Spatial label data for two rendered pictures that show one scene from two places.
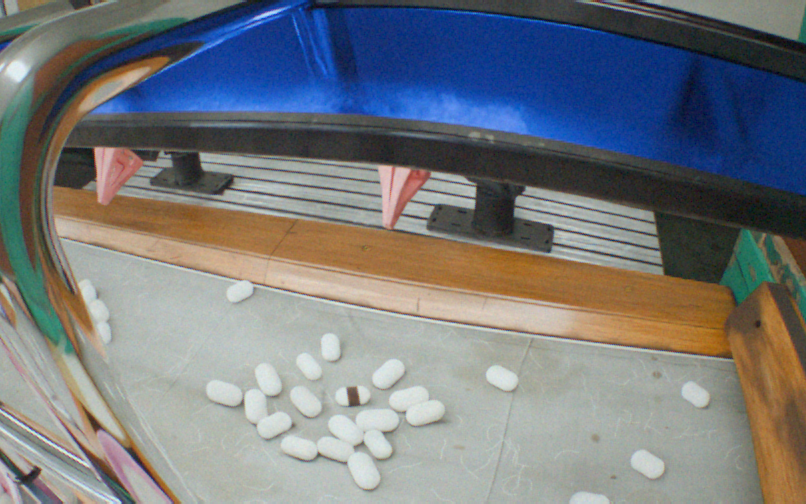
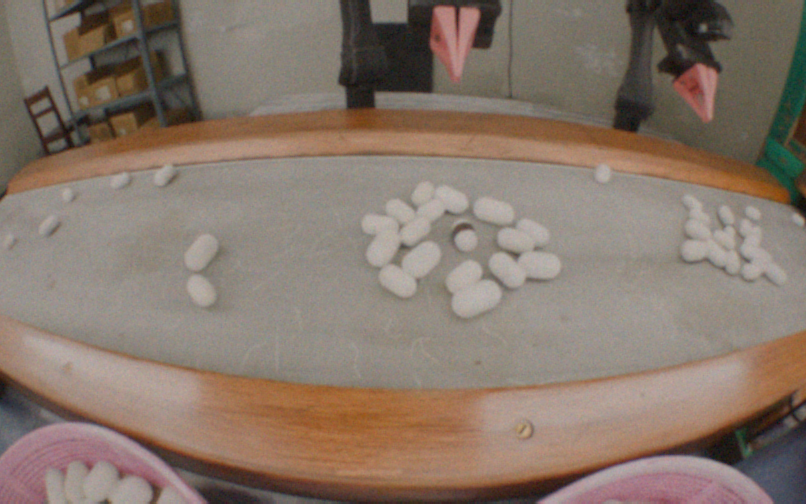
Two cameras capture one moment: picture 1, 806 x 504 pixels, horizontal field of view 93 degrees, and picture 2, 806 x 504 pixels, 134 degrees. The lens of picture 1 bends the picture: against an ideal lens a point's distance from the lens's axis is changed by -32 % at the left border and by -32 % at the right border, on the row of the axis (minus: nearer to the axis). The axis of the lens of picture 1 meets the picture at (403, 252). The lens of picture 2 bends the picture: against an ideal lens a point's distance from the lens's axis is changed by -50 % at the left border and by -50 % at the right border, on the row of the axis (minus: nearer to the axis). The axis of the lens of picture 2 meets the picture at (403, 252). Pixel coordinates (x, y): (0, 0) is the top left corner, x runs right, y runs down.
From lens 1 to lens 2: 0.58 m
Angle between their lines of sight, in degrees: 13
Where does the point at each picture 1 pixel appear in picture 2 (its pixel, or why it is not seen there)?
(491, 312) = (716, 179)
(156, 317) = (556, 206)
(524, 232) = not seen: hidden behind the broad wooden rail
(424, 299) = (690, 172)
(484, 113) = not seen: outside the picture
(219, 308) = (597, 190)
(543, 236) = not seen: hidden behind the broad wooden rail
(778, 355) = not seen: outside the picture
